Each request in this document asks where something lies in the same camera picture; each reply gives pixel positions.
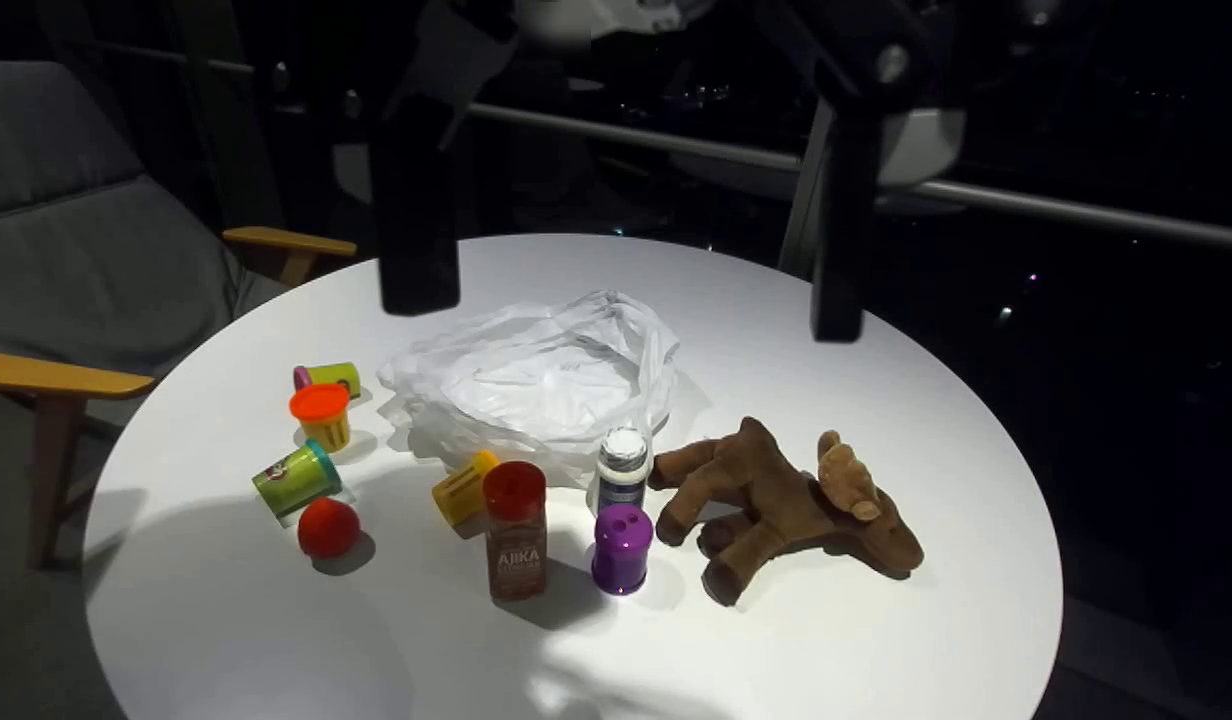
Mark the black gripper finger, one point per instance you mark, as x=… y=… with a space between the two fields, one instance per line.
x=417 y=202
x=843 y=213

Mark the yellow can purple lid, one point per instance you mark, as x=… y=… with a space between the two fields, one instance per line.
x=335 y=379

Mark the yellow can wide orange lid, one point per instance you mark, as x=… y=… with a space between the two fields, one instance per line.
x=321 y=404

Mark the yellow can barcode orange lid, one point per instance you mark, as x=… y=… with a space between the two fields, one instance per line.
x=465 y=491

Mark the green can teal lid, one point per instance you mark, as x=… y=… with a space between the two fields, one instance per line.
x=299 y=482

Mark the spice bottle red cap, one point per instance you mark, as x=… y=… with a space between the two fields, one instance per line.
x=515 y=535

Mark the purple bottle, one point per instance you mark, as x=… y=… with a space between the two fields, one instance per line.
x=623 y=550

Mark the white plastic bag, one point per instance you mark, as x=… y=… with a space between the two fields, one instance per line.
x=539 y=373

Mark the grey slanted metal pole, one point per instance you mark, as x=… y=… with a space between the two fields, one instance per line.
x=800 y=213

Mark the grey metal railing bar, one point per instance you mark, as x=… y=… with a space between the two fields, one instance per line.
x=1069 y=206

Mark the brown moose plush toy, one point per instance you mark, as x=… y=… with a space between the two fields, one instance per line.
x=791 y=504

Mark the grey chair wooden armrests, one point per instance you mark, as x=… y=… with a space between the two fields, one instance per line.
x=80 y=254

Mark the red cap white base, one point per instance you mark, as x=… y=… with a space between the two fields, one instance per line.
x=329 y=530

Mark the silver camera box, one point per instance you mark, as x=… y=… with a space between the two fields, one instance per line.
x=603 y=18

